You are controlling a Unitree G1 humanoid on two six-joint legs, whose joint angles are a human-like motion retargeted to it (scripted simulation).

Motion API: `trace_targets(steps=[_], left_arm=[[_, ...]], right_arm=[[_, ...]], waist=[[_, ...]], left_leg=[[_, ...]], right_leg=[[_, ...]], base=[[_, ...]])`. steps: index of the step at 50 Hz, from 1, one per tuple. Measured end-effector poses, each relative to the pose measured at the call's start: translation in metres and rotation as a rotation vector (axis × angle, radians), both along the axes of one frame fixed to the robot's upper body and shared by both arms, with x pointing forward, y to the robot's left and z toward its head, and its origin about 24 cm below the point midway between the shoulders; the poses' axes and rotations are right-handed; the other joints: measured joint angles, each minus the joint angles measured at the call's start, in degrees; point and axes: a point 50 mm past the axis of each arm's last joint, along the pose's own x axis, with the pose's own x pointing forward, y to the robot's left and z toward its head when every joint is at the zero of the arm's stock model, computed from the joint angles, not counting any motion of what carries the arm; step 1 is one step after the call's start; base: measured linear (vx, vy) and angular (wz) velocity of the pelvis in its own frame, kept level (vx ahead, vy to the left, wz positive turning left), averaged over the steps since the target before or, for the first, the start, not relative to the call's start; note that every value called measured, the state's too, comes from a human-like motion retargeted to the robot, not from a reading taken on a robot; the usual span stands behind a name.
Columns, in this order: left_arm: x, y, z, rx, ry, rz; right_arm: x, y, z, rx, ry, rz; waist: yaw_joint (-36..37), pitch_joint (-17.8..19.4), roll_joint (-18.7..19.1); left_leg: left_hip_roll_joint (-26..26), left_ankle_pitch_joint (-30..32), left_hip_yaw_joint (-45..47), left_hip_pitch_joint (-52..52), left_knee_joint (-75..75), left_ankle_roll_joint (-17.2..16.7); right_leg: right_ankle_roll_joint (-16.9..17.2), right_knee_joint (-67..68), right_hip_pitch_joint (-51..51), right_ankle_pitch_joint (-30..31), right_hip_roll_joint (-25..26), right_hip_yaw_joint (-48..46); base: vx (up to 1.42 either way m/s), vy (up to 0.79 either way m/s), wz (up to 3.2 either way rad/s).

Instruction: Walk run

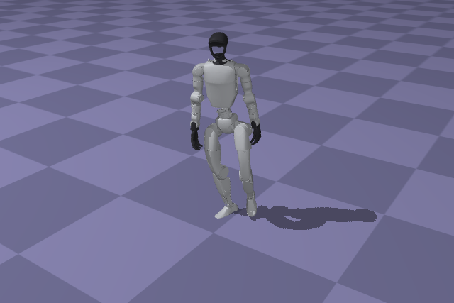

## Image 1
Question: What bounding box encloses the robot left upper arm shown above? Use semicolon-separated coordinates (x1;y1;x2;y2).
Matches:
234;63;254;104

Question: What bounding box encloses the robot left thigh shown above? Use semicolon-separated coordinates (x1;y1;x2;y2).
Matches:
234;121;253;182

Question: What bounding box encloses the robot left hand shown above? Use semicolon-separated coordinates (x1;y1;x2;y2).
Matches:
250;121;261;145

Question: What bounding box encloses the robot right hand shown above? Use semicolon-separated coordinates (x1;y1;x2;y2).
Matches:
190;122;202;150

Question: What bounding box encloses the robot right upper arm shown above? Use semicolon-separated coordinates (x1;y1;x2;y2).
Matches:
191;63;205;104

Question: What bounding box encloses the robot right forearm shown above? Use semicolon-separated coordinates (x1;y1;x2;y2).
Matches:
190;97;201;128

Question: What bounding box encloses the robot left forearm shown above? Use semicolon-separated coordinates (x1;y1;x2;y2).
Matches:
246;94;260;127

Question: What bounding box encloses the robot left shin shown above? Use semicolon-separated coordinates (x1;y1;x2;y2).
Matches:
242;170;253;200

